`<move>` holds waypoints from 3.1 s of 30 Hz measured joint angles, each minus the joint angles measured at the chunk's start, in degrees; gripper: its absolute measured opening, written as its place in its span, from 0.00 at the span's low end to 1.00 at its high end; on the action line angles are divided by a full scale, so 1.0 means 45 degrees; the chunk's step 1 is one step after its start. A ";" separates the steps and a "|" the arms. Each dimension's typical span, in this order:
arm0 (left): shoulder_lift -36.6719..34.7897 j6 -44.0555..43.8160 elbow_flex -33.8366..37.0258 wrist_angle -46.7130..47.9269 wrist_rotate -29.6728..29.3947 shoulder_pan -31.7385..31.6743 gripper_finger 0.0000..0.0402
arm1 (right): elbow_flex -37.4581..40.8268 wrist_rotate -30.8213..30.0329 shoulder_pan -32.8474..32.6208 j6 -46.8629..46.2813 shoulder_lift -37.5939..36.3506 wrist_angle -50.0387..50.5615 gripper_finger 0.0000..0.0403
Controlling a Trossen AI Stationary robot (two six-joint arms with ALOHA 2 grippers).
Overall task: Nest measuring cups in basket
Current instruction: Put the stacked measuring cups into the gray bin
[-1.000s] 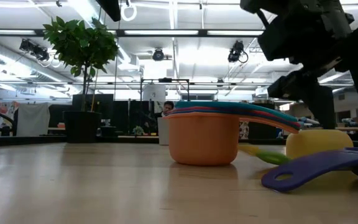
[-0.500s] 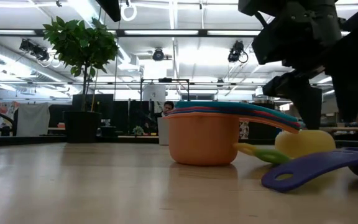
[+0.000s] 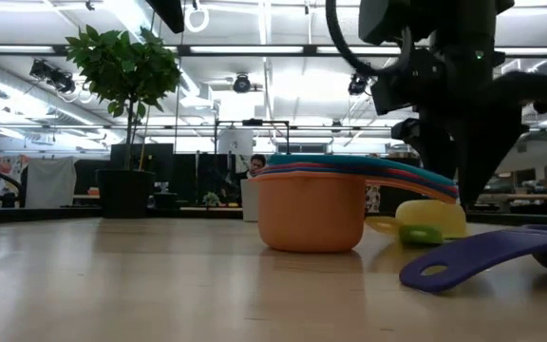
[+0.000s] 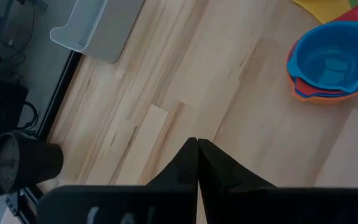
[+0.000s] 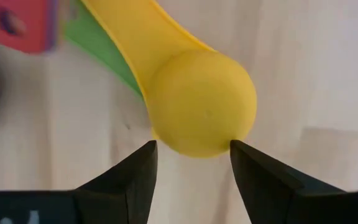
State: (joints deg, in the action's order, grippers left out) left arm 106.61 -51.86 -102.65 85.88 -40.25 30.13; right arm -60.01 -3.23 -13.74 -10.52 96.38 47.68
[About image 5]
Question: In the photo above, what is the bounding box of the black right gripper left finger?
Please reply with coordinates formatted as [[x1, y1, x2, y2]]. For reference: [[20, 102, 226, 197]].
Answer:
[[0, 139, 158, 224]]

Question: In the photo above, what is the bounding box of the yellow measuring cup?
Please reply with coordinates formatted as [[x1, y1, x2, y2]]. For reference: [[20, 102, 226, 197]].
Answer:
[[81, 0, 258, 158]]

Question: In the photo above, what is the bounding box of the green measuring cup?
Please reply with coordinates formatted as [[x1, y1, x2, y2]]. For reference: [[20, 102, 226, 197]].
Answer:
[[63, 0, 145, 101]]

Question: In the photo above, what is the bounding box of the red measuring cup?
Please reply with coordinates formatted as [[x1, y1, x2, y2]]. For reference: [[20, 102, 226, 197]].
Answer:
[[0, 0, 58, 54]]

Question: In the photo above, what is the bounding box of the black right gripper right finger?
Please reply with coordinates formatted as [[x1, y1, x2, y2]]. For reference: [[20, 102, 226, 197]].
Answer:
[[229, 139, 358, 224]]

